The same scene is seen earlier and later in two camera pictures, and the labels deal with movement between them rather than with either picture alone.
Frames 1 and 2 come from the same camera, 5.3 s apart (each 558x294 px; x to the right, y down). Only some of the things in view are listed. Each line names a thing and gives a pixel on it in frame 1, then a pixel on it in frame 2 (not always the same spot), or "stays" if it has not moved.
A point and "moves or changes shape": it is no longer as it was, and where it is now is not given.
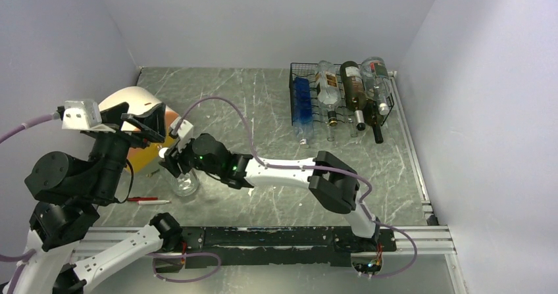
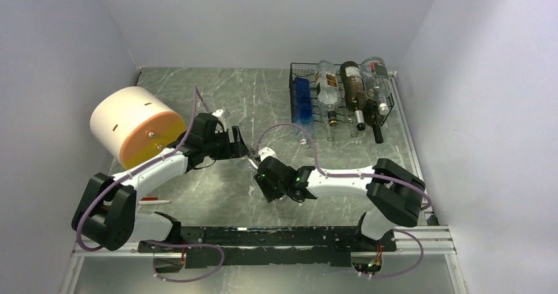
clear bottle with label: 328,89 stays
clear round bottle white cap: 185,184 moves or changes shape
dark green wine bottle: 354,91 stays
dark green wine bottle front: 374,118 stays
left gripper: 152,123 → 237,149
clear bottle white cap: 376,82 stays
